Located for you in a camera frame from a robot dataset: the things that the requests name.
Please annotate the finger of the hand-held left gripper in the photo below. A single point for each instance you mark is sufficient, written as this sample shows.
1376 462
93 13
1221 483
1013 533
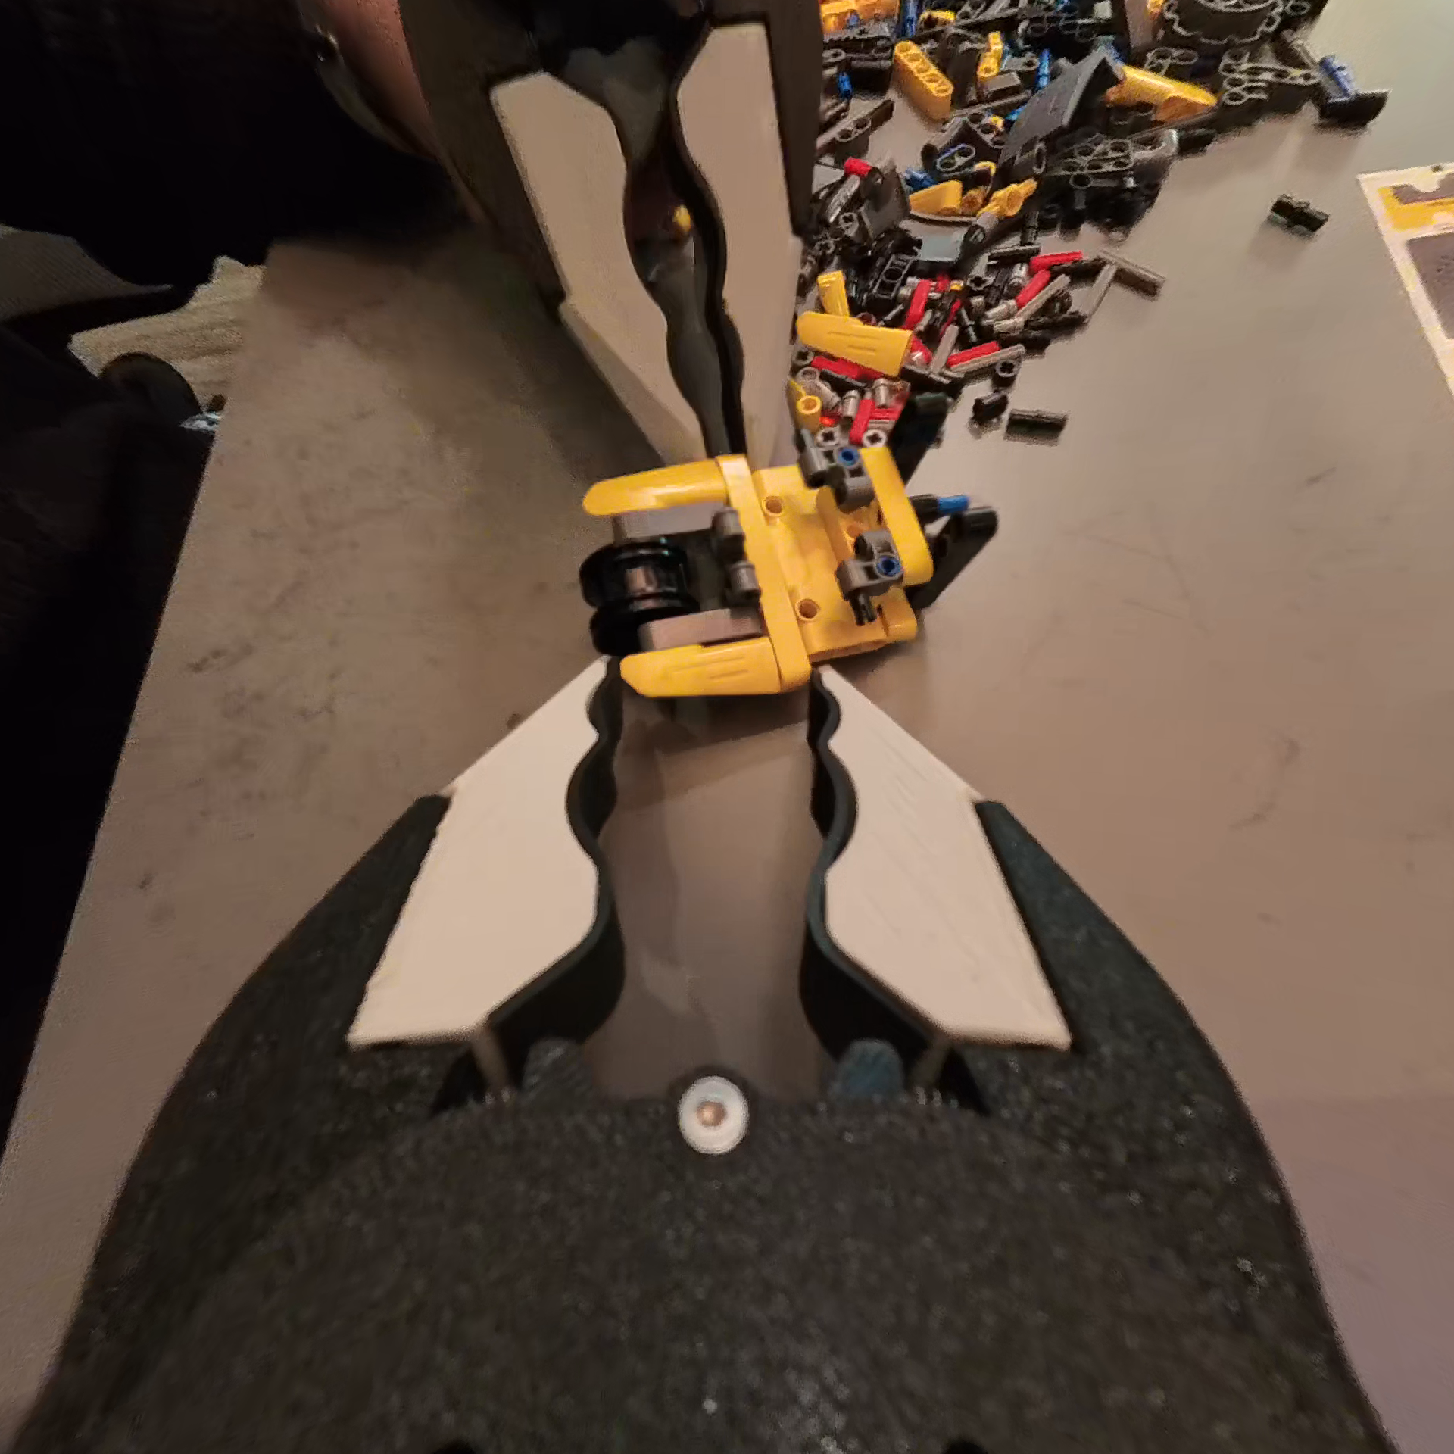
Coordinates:
580 192
762 148

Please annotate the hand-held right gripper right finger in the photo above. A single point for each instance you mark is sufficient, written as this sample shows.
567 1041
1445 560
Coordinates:
931 898

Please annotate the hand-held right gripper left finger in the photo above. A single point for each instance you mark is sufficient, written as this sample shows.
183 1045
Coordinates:
499 898

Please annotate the pile of toy building pieces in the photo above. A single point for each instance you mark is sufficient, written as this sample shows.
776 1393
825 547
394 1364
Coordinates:
919 79

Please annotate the small yellow toy brick assembly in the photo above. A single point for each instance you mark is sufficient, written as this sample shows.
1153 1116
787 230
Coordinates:
795 545

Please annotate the person's left hand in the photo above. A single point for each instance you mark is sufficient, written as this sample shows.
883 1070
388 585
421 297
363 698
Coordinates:
375 56

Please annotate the person's dark clothing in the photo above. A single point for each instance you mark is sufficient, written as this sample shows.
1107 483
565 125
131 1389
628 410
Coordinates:
68 681

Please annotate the yellow sticker sheet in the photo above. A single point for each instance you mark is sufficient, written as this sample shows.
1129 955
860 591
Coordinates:
1420 272

